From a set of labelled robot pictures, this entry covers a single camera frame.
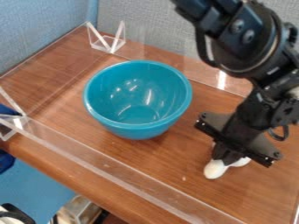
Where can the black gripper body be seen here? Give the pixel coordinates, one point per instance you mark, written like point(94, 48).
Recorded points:
point(224, 128)

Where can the clear acrylic front barrier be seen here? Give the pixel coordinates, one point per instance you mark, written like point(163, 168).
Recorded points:
point(104, 179)

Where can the clear acrylic left bracket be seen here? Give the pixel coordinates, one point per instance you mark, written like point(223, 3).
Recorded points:
point(12, 117)

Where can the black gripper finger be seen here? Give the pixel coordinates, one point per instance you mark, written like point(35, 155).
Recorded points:
point(220, 151)
point(234, 159)

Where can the clear box under table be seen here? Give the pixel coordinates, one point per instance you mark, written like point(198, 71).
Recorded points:
point(79, 211)

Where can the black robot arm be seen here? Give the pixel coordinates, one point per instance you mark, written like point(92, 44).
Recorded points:
point(246, 41)

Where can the clear acrylic back barrier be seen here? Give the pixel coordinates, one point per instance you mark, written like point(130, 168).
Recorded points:
point(216, 92)

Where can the black and white object bottom-left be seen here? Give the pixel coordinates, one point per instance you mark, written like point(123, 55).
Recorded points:
point(11, 215)

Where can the clear acrylic barrier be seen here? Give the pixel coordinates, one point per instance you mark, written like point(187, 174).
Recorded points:
point(216, 92)
point(104, 179)

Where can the blue plastic bowl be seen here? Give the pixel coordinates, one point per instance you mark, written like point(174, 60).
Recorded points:
point(138, 98)

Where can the clear acrylic corner bracket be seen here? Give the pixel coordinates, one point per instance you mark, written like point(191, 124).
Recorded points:
point(104, 43)

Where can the white mushroom with brown cap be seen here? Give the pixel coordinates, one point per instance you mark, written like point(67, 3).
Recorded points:
point(216, 168)

